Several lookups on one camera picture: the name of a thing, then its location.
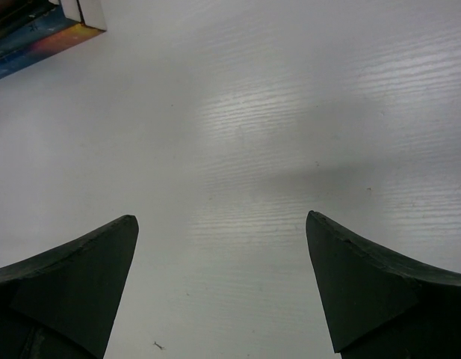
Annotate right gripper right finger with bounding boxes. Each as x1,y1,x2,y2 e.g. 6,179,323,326
306,211,461,358

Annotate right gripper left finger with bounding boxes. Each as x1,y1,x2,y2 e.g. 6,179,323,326
0,215,139,358

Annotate Jane Eyre blue book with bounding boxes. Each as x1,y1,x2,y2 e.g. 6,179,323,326
0,23,104,79

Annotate Nineteen Eighty-Four blue book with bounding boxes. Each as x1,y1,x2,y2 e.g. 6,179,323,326
0,1,107,30

